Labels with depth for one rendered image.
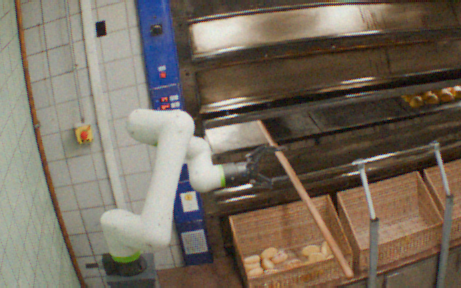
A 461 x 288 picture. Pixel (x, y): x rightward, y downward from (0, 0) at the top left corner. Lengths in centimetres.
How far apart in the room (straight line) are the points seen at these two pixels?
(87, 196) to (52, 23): 99
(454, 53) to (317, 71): 94
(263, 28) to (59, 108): 111
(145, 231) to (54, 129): 120
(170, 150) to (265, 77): 108
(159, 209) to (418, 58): 185
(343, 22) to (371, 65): 29
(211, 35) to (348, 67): 73
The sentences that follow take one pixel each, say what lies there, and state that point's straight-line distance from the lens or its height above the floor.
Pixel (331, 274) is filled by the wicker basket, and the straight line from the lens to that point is 338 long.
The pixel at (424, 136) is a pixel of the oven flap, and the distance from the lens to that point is 382.
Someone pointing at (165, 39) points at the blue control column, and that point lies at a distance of 324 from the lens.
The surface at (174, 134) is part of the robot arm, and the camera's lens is 243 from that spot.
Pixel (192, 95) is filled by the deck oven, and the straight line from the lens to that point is 336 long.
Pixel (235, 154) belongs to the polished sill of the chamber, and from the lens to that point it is 349.
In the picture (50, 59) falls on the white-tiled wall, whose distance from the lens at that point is 331.
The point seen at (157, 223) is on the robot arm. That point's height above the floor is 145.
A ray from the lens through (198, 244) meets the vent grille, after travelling 365.
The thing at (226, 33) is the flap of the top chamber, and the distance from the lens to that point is 330.
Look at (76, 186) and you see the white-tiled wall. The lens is 352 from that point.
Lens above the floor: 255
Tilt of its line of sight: 22 degrees down
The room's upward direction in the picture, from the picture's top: 9 degrees counter-clockwise
